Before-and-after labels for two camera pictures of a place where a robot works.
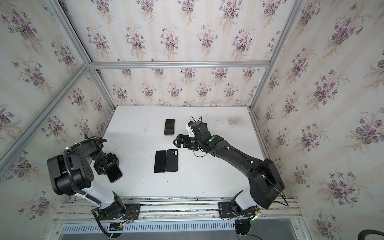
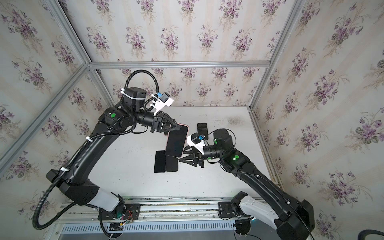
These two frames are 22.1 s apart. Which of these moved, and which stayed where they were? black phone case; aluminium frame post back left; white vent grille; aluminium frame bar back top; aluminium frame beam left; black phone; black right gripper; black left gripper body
Moved: black right gripper; black left gripper body
Stayed: aluminium frame beam left; black phone; aluminium frame bar back top; black phone case; aluminium frame post back left; white vent grille
